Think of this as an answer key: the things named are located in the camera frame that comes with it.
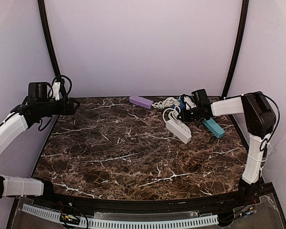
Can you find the dark blue cube socket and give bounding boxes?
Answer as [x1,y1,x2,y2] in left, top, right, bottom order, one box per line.
[172,98,184,113]

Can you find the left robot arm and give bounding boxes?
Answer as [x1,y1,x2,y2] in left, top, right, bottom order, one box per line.
[0,97,80,199]

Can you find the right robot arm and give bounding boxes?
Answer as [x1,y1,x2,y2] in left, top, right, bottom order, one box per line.
[177,89,280,206]

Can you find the teal power strip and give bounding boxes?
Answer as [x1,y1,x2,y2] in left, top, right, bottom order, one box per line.
[202,118,225,138]

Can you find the white power strip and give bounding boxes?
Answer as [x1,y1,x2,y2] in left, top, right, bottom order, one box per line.
[165,120,192,144]

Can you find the purple power strip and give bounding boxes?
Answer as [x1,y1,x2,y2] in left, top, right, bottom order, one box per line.
[129,95,153,109]

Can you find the left circuit board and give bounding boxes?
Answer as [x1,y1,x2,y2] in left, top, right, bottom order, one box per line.
[59,213,81,225]

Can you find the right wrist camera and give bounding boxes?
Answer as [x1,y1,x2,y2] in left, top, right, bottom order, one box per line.
[192,89,211,108]

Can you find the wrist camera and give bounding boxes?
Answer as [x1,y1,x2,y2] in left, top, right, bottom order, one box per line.
[28,82,51,100]
[192,89,211,108]

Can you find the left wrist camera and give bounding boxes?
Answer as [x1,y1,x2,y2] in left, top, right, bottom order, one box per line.
[28,82,51,100]

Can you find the purple strip white cable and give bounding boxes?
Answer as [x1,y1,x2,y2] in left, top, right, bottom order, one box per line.
[151,96,179,110]

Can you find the right black frame post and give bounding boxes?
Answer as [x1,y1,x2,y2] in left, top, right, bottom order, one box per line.
[221,0,249,98]

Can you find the black frame post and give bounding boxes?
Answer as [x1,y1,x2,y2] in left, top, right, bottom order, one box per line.
[37,0,61,76]
[221,0,249,98]

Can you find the black front rail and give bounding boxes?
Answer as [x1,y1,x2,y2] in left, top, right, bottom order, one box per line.
[53,192,239,214]

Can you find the left black frame post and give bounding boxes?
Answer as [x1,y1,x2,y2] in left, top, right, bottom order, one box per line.
[37,0,61,76]

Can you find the white slotted cable duct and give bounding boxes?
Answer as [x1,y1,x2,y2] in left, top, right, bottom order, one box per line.
[21,204,218,229]

